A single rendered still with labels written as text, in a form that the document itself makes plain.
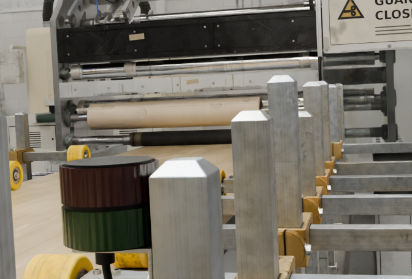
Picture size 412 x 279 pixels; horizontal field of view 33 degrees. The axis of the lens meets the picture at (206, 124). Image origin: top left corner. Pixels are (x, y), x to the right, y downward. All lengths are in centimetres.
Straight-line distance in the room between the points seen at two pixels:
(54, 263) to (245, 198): 23
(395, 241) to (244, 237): 33
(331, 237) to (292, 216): 7
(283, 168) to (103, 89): 232
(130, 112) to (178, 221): 273
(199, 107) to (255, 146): 240
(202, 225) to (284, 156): 50
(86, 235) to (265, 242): 28
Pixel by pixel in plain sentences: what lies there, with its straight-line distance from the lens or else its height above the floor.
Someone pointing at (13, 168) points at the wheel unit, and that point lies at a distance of 194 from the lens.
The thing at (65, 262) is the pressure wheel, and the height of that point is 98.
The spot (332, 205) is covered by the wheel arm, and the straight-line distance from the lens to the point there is 119.
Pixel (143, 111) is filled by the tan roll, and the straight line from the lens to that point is 310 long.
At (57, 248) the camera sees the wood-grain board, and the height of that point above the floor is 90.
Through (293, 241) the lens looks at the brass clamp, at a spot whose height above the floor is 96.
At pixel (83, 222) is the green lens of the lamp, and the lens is 40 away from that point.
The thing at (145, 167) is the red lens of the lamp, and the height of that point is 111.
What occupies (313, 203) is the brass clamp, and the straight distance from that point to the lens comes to 112.
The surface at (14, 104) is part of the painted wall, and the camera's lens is 1056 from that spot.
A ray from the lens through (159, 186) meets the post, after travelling 39.
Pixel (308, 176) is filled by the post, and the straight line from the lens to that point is 114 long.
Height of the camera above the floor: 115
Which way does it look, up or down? 3 degrees down
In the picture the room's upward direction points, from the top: 3 degrees counter-clockwise
